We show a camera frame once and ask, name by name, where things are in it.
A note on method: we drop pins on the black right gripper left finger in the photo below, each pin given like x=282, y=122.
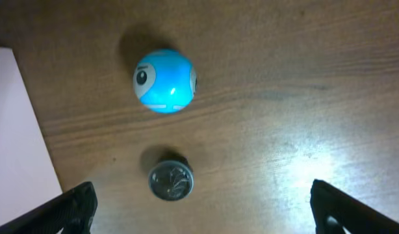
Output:
x=71, y=212

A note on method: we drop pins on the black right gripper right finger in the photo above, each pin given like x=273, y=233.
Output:
x=336, y=212

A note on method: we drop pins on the black round spinning top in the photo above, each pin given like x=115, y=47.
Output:
x=172, y=178

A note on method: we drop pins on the blue toy ball with eyes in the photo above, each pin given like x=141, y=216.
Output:
x=165, y=81

